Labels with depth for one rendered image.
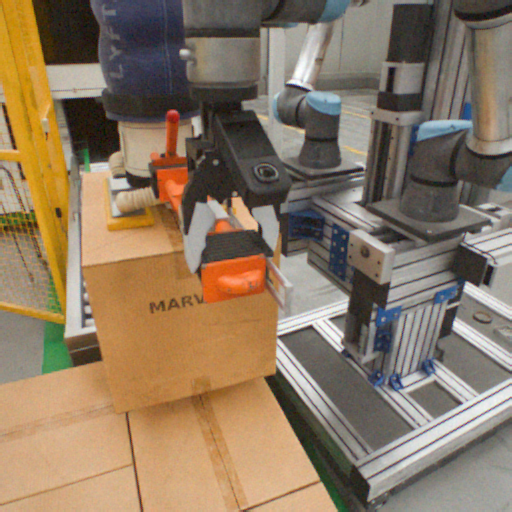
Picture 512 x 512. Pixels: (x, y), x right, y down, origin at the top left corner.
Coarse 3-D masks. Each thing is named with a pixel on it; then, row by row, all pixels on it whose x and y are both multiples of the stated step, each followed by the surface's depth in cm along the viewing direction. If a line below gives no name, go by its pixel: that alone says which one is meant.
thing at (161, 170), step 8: (152, 160) 79; (160, 160) 80; (168, 160) 80; (176, 160) 81; (184, 160) 82; (152, 168) 76; (160, 168) 79; (168, 168) 79; (176, 168) 74; (184, 168) 75; (152, 176) 75; (160, 176) 74; (168, 176) 74; (176, 176) 75; (184, 176) 75; (152, 184) 78; (160, 184) 74; (152, 192) 78; (160, 192) 75; (160, 200) 76; (168, 200) 76
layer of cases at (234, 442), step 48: (48, 384) 119; (96, 384) 120; (240, 384) 120; (0, 432) 105; (48, 432) 105; (96, 432) 105; (144, 432) 105; (192, 432) 105; (240, 432) 105; (288, 432) 105; (0, 480) 93; (48, 480) 93; (96, 480) 94; (144, 480) 94; (192, 480) 94; (240, 480) 94; (288, 480) 94
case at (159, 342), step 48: (96, 192) 109; (96, 240) 84; (144, 240) 84; (96, 288) 78; (144, 288) 81; (192, 288) 85; (144, 336) 87; (192, 336) 91; (240, 336) 96; (144, 384) 93; (192, 384) 98
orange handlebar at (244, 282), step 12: (156, 156) 89; (168, 180) 74; (168, 192) 71; (180, 192) 68; (180, 204) 64; (216, 228) 58; (228, 228) 57; (228, 276) 46; (240, 276) 46; (252, 276) 46; (228, 288) 45; (240, 288) 45; (252, 288) 46
